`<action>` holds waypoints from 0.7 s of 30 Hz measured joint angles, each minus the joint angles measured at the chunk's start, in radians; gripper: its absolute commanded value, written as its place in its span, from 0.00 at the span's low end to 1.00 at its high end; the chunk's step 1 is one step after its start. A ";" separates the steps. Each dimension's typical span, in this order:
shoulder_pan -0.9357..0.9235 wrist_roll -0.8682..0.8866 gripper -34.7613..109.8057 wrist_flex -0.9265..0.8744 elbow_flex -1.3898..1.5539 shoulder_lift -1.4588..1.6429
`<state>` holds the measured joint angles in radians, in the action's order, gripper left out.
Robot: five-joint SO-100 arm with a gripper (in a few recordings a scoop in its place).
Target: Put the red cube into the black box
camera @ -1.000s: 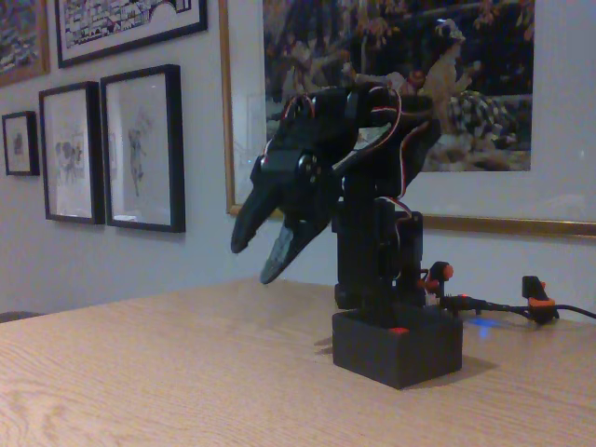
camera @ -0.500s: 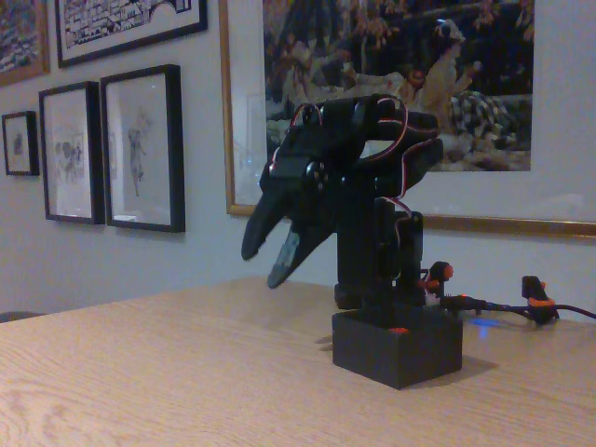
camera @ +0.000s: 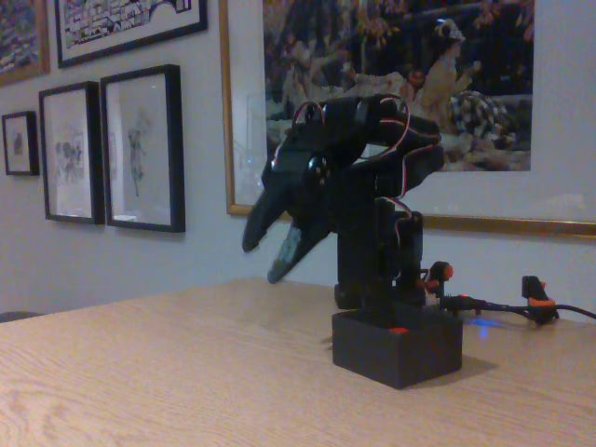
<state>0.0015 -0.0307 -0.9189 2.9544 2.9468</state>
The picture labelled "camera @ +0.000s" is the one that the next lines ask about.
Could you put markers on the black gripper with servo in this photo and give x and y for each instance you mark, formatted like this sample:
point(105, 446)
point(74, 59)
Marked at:
point(298, 197)

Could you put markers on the red cube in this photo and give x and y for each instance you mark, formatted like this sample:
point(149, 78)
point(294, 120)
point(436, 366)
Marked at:
point(399, 330)

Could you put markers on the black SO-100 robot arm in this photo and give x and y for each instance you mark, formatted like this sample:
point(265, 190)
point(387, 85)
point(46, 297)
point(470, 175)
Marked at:
point(363, 261)

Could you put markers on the black box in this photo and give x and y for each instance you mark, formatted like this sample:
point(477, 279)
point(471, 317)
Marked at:
point(396, 358)

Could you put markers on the black framed figure drawing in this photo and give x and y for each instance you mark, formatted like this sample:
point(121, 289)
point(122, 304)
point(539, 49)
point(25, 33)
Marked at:
point(144, 149)

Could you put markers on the black orange table clamp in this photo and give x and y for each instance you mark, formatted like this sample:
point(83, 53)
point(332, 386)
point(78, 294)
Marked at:
point(537, 298)
point(440, 274)

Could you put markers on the motor controller board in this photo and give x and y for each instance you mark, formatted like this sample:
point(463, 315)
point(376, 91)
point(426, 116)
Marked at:
point(433, 299)

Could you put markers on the black framed sketch drawing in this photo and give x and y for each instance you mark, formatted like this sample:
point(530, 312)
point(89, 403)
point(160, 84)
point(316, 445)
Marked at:
point(70, 153)

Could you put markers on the black framed cityscape print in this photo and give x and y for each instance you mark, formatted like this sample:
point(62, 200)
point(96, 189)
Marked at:
point(135, 23)

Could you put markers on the small black framed picture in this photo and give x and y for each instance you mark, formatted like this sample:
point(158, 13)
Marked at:
point(19, 142)

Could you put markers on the large gold framed painting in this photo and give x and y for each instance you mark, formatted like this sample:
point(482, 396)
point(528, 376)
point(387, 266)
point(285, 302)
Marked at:
point(559, 139)

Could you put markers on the wooden framed colourful picture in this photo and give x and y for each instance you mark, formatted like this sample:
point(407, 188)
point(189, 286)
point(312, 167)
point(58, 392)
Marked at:
point(23, 37)

